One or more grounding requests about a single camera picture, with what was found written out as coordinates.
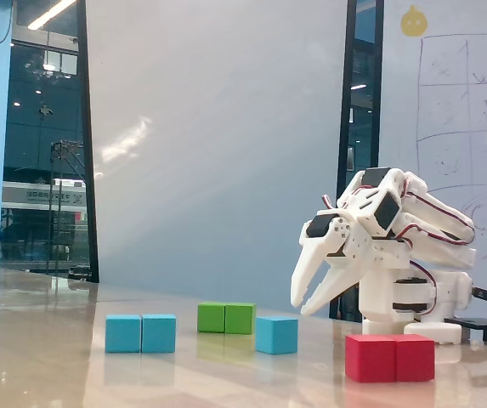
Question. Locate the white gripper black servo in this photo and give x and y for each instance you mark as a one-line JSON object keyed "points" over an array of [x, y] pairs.
{"points": [[355, 252]]}

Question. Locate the small blue cube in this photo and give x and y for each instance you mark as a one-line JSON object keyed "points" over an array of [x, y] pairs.
{"points": [[275, 336]]}

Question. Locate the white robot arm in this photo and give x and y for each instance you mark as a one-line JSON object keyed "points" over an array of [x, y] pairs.
{"points": [[413, 221]]}

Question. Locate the long red block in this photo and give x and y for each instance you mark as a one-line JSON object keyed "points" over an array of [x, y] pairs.
{"points": [[389, 358]]}

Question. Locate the long green block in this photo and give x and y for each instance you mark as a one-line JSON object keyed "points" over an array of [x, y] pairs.
{"points": [[226, 318]]}

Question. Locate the long blue block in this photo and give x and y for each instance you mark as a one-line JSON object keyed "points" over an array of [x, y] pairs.
{"points": [[140, 333]]}

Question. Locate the yellow round sticker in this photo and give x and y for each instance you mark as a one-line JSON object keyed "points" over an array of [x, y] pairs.
{"points": [[414, 22]]}

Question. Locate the dark metal scaffold rack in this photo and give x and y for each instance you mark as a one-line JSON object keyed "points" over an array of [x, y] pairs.
{"points": [[56, 204]]}

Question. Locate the wide black window frame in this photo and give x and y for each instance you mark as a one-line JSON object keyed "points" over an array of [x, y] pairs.
{"points": [[347, 85]]}

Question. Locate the narrow black window frame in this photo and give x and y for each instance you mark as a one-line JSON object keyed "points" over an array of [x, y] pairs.
{"points": [[88, 127]]}

